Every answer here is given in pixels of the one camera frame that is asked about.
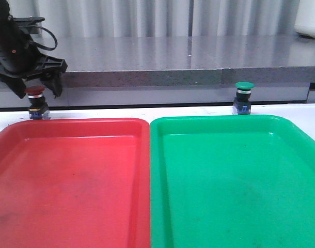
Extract white container on ledge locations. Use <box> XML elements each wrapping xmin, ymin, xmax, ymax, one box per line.
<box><xmin>294</xmin><ymin>0</ymin><xmax>315</xmax><ymax>38</ymax></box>

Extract red mushroom push button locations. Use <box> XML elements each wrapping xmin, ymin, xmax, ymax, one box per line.
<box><xmin>25</xmin><ymin>86</ymin><xmax>51</xmax><ymax>120</ymax></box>

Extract grey stone ledge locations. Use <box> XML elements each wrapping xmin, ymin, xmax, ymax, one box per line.
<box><xmin>0</xmin><ymin>35</ymin><xmax>315</xmax><ymax>109</ymax></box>

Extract green mushroom push button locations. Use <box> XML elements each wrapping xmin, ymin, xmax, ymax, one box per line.
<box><xmin>232</xmin><ymin>81</ymin><xmax>255</xmax><ymax>115</ymax></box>

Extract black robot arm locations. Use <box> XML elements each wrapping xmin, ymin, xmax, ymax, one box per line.
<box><xmin>0</xmin><ymin>1</ymin><xmax>68</xmax><ymax>99</ymax></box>

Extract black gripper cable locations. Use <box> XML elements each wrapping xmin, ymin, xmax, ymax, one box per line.
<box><xmin>12</xmin><ymin>16</ymin><xmax>58</xmax><ymax>51</ymax></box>

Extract red plastic tray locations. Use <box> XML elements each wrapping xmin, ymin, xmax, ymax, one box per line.
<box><xmin>0</xmin><ymin>118</ymin><xmax>150</xmax><ymax>247</ymax></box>

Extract green plastic tray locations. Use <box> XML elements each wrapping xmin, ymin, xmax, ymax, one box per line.
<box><xmin>150</xmin><ymin>115</ymin><xmax>315</xmax><ymax>247</ymax></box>

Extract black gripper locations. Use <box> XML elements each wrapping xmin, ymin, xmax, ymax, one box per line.
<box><xmin>0</xmin><ymin>30</ymin><xmax>68</xmax><ymax>99</ymax></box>

